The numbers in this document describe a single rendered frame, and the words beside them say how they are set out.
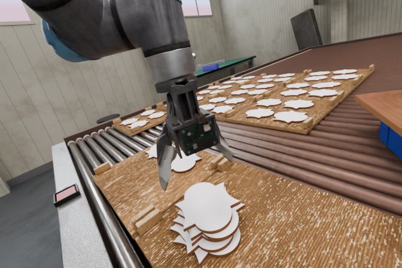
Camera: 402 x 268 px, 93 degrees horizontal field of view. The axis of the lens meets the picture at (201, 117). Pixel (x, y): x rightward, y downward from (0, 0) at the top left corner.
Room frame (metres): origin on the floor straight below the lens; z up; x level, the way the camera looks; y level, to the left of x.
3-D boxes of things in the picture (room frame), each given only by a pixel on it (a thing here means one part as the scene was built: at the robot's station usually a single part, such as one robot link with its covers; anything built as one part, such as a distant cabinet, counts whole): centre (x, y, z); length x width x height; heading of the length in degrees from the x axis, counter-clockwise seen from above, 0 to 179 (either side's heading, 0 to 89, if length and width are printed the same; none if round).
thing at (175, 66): (0.32, 0.02, 1.27); 0.08 x 0.08 x 0.05
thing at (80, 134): (2.49, -0.65, 0.90); 4.04 x 0.06 x 0.10; 126
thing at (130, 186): (0.61, 0.20, 0.93); 0.41 x 0.35 x 0.02; 38
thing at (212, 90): (1.77, -0.19, 0.94); 0.41 x 0.35 x 0.04; 36
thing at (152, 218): (0.36, 0.17, 0.95); 0.06 x 0.02 x 0.03; 127
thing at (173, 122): (0.31, 0.02, 1.19); 0.09 x 0.08 x 0.12; 17
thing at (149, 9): (0.32, 0.03, 1.35); 0.09 x 0.08 x 0.11; 87
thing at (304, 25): (4.54, -2.88, 0.86); 1.04 x 1.02 x 1.71; 44
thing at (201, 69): (5.29, -0.71, 0.51); 2.82 x 1.11 x 1.03; 134
